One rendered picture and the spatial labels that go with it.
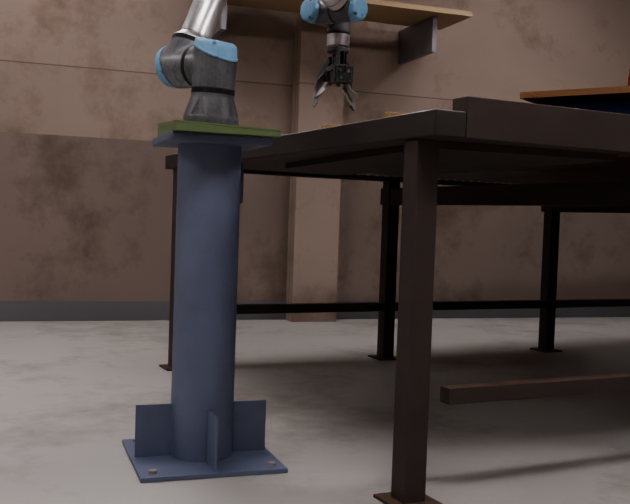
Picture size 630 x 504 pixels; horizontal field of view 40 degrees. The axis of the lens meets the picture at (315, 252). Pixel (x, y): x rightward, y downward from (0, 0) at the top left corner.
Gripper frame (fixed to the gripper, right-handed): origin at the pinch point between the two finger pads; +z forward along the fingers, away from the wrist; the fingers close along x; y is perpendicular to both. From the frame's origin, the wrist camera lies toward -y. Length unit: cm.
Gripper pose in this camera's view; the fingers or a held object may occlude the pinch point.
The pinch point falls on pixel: (333, 110)
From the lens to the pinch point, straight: 289.7
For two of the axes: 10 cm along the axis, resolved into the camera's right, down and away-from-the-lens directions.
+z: -0.3, 10.0, 0.4
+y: 4.0, 0.5, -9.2
